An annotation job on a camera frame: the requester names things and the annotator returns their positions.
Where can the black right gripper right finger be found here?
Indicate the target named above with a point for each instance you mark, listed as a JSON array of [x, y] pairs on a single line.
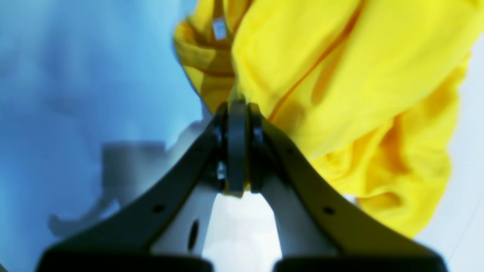
[[319, 230]]

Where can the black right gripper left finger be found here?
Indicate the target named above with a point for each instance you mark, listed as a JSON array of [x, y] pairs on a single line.
[[164, 229]]

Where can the yellow t-shirt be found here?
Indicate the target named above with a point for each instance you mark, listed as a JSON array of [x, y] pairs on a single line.
[[367, 89]]

